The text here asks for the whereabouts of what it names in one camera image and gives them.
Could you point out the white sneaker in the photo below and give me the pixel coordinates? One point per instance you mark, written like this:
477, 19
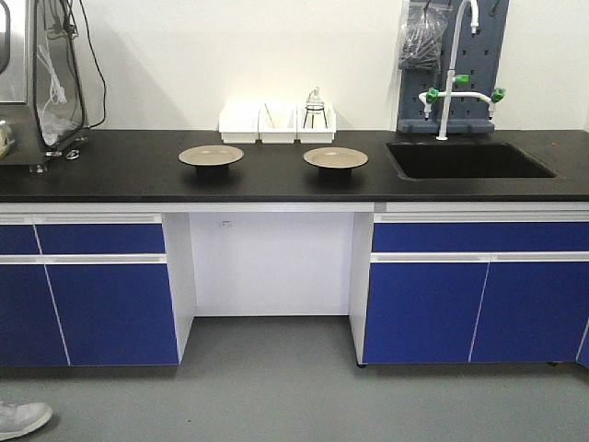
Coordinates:
20, 420

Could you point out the plastic bag of pegs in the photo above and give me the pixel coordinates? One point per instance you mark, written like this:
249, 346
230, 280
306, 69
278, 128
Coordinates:
422, 34

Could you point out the left white bin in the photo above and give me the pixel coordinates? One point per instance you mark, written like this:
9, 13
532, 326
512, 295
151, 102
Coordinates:
238, 123

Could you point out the beige plate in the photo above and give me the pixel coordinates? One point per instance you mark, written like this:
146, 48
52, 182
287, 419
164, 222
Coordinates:
335, 161
211, 159

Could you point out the black lab sink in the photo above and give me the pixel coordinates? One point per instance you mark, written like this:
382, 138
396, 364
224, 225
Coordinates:
446, 161

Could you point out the blue cabinet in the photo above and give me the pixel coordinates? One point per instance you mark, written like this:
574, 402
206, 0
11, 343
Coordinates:
475, 292
85, 291

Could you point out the black wire tripod stand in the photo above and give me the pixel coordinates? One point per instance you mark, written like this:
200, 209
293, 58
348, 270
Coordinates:
315, 120

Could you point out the white gooseneck lab faucet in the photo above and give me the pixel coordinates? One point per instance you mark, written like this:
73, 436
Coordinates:
429, 97

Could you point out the blue left cabinet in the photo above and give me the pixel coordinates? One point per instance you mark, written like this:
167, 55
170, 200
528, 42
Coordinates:
85, 291

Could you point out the middle white bin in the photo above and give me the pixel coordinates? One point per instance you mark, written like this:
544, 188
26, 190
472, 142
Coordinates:
277, 123

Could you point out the white bin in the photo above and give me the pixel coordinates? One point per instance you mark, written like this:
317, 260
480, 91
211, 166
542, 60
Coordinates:
238, 123
321, 136
277, 123

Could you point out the glass alcohol lamp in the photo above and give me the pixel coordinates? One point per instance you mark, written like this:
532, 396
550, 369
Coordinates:
314, 103

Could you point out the grey pegboard drying rack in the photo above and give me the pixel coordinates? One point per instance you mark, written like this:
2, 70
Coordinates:
477, 57

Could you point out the right white bin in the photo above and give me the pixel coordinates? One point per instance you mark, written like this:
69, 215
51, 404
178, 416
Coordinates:
321, 136

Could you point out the blue right cabinet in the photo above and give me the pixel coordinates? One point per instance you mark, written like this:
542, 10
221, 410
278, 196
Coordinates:
475, 292

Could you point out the stainless steel glove box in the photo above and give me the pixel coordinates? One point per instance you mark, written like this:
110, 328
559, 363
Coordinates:
43, 112

